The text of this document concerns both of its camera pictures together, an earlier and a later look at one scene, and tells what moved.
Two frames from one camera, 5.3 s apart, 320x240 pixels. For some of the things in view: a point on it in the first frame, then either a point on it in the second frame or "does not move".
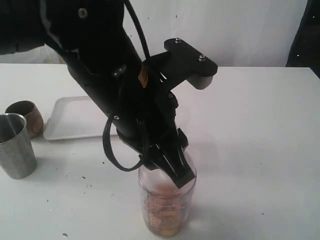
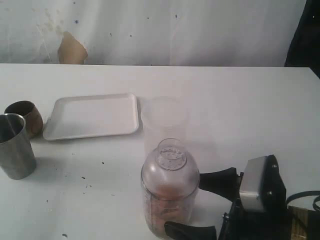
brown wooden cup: x=30 y=111 does not move
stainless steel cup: x=17 y=156 does not move
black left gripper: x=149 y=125 -> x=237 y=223
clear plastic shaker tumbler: x=166 y=206 does not move
